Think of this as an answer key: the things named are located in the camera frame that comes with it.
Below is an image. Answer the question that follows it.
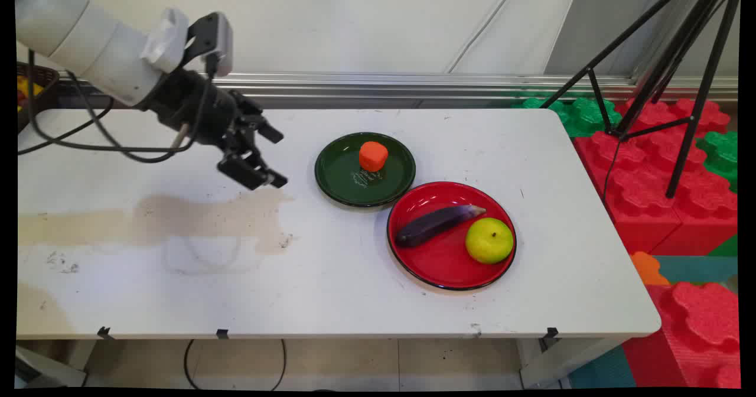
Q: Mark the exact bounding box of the large red foam block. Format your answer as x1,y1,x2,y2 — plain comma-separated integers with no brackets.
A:
573,97,739,257

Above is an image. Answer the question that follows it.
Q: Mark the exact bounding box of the purple toy eggplant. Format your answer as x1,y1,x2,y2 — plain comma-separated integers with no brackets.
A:
394,204,487,249

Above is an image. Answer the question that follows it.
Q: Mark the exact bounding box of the wide green foam block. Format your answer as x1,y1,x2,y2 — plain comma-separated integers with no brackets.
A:
511,95,624,138

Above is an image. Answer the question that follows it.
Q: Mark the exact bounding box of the yellow toy in basket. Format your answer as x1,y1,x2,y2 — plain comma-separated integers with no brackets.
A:
17,74,45,113

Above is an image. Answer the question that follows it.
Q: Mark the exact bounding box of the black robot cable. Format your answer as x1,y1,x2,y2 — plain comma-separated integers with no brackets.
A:
17,48,195,156

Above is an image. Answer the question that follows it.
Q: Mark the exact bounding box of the black tripod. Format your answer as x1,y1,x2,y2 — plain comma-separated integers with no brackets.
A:
540,0,742,200

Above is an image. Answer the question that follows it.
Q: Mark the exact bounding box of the dark woven basket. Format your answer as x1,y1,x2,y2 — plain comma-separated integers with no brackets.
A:
16,61,61,134

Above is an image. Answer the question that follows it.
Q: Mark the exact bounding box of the black camera cable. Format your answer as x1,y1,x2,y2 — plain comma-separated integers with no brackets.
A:
65,53,217,165

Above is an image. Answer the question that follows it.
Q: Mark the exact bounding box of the yellow-green toy apple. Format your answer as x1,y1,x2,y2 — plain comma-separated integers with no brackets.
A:
464,217,515,266

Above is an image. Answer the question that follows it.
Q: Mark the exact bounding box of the orange toy vegetable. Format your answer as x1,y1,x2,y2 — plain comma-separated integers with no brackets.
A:
359,141,390,174

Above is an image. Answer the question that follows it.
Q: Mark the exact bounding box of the small green foam block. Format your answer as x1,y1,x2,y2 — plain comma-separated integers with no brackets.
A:
696,129,739,194

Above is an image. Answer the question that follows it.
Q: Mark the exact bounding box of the teal foam mat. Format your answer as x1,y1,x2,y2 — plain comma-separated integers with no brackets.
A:
652,255,739,286

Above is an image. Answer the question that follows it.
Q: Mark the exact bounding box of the red foam block tall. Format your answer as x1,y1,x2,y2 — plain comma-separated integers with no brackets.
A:
620,281,742,389

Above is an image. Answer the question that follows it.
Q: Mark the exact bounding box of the red plate black rim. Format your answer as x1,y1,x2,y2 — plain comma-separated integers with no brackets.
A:
386,181,518,292

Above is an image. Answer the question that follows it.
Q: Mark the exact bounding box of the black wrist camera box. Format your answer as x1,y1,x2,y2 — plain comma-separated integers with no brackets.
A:
182,11,234,79

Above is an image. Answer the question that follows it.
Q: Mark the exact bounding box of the orange foam block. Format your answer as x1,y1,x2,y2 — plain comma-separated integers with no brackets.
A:
629,250,672,287

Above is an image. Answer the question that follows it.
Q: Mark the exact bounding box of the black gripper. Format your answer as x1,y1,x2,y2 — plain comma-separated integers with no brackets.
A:
139,68,289,191

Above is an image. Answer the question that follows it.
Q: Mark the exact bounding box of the dark green plate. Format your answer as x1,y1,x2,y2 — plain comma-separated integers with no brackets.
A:
314,132,416,209

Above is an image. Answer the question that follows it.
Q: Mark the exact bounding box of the aluminium wall rail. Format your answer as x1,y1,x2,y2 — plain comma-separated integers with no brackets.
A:
56,71,739,103

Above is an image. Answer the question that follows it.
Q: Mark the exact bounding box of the grey table leg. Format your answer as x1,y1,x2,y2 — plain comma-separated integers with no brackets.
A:
15,340,99,389

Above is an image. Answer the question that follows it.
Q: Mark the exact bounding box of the white table leg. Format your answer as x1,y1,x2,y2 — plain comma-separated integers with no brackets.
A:
519,337,628,389

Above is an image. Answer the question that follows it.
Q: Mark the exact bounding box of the black floor cable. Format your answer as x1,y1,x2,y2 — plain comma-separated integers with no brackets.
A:
183,339,288,391

